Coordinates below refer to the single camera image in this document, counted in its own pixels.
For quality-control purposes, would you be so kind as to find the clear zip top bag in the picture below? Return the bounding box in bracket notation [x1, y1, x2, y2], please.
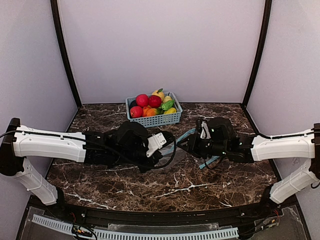
[155, 128, 196, 170]

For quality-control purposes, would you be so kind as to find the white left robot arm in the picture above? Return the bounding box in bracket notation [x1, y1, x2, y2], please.
[0, 118, 168, 206]

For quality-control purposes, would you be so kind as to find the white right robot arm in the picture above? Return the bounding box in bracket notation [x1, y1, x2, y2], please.
[177, 117, 320, 206]

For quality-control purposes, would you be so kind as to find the yellow lemon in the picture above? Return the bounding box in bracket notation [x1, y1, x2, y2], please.
[164, 107, 177, 115]

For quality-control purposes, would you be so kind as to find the blue plastic basket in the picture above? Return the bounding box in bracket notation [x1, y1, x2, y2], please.
[125, 92, 183, 128]

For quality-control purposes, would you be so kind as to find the orange fruit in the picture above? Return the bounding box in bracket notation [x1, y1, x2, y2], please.
[142, 106, 159, 117]

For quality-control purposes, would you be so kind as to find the red apple top right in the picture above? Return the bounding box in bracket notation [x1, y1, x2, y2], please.
[148, 95, 162, 109]

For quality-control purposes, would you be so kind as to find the red apple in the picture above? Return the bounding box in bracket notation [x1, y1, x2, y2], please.
[148, 95, 162, 109]
[130, 106, 143, 119]
[135, 94, 149, 108]

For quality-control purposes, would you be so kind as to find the red apple front left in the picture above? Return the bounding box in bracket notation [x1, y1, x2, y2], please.
[130, 106, 143, 119]

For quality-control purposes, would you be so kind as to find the yellow pear with leaf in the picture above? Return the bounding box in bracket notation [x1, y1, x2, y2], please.
[151, 88, 165, 101]

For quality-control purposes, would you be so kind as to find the red apple top left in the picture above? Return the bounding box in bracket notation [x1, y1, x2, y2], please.
[135, 94, 149, 108]

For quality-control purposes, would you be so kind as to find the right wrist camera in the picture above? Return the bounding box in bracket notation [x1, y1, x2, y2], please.
[196, 119, 211, 139]

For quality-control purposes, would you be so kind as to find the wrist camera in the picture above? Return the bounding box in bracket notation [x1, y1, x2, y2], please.
[146, 131, 175, 158]
[196, 119, 211, 139]

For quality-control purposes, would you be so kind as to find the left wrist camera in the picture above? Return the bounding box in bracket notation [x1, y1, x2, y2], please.
[146, 131, 175, 158]

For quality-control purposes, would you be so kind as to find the white slotted cable duct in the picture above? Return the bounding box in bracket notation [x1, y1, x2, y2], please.
[31, 214, 240, 240]

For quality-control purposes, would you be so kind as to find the black front rail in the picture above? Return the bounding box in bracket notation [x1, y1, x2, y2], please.
[44, 199, 276, 229]

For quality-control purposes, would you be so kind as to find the right black frame post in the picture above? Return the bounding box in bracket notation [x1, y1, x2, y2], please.
[241, 0, 273, 111]

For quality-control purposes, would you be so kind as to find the black frame post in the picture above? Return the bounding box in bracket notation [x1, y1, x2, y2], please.
[241, 0, 273, 111]
[50, 0, 82, 109]

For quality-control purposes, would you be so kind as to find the left black frame post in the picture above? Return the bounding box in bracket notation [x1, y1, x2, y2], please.
[50, 0, 82, 109]

